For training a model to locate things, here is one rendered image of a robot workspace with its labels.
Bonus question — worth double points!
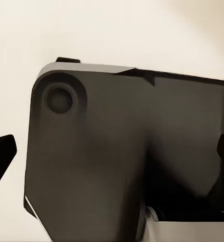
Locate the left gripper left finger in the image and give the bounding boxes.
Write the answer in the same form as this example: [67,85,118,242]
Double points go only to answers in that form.
[0,134,17,180]

